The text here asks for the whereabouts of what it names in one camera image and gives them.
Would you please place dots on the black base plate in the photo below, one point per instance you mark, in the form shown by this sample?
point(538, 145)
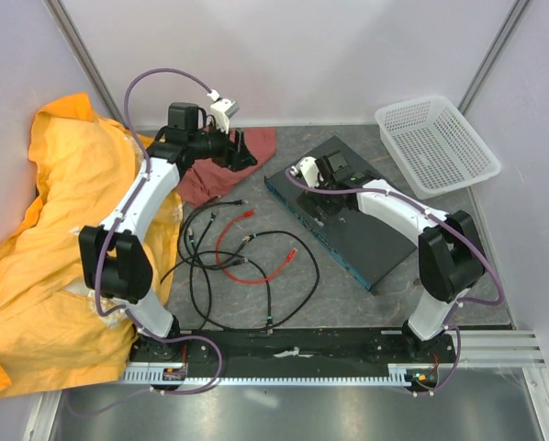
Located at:
point(301, 352)

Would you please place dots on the white plastic basket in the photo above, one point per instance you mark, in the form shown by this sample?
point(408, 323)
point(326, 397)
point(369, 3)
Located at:
point(434, 146)

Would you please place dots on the white cable duct rail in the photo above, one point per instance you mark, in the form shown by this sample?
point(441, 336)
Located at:
point(171, 375)

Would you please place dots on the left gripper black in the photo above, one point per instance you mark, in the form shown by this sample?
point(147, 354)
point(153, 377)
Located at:
point(233, 156)

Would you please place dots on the red cloth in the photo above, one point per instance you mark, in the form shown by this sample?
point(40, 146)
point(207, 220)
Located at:
point(205, 180)

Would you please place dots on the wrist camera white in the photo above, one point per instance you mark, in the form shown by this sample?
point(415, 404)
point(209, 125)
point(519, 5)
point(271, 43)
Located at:
point(307, 170)
point(222, 110)

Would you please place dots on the aluminium frame rail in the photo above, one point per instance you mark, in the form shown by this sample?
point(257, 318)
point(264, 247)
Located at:
point(500, 349)

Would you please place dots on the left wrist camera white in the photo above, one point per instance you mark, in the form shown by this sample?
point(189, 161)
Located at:
point(222, 110)

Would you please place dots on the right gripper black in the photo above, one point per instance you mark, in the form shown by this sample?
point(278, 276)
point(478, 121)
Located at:
point(314, 199)

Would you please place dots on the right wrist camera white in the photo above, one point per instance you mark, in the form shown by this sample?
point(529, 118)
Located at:
point(307, 170)

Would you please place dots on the dark network switch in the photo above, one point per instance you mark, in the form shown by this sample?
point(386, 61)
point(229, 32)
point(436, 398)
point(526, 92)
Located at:
point(366, 247)

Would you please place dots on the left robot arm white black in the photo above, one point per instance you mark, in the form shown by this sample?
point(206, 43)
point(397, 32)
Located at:
point(114, 262)

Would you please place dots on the orange cloth bag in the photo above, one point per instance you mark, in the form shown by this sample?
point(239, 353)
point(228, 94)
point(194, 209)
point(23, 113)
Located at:
point(51, 337)

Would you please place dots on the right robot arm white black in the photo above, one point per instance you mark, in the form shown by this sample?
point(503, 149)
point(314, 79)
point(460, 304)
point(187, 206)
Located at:
point(450, 254)

